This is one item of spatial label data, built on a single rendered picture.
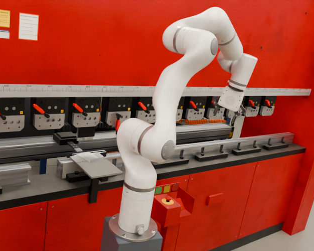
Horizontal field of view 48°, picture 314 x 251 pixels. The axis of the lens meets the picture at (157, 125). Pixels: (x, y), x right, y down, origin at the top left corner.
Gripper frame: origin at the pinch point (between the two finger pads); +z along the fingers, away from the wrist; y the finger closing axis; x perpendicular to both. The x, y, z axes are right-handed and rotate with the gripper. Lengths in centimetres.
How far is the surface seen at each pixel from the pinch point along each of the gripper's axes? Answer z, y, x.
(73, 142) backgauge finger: 51, -77, 0
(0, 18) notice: -14, -94, -52
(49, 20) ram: -18, -85, -34
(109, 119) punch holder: 27, -58, -1
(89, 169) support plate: 47, -50, -23
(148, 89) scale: 7, -50, 20
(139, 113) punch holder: 22, -49, 16
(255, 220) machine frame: 106, 41, 130
